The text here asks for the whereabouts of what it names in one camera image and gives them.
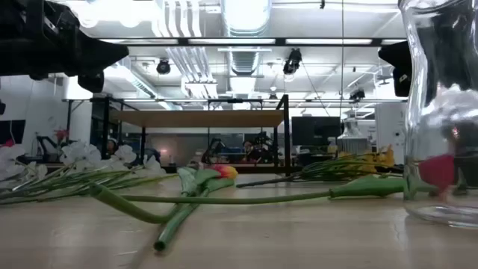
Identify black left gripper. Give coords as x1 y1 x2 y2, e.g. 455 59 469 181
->
0 0 130 93

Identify dark green stem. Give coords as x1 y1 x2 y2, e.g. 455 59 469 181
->
235 144 406 188

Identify white flower bunch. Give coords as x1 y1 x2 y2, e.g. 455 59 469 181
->
0 140 179 205

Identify yellow tulip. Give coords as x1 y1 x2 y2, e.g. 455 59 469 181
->
153 164 239 252

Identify bright red tulip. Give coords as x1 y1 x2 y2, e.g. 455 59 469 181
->
119 155 456 205

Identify red background flowers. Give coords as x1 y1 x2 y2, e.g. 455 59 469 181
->
54 128 71 147

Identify wooden shelf with black legs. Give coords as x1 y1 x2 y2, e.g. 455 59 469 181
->
89 93 292 179

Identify large clear glass vase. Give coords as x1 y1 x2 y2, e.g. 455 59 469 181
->
397 0 478 229

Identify black ceiling spotlight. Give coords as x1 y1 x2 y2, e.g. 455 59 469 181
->
155 58 172 75

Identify person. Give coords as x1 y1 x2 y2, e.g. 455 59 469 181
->
241 140 258 164
105 137 120 156

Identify black monitor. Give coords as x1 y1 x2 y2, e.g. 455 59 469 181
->
291 116 341 146
0 119 26 146

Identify black overhead camera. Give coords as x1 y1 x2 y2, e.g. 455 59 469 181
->
282 47 303 75

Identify black aluminium rig frame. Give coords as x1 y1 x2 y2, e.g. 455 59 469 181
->
61 36 408 176

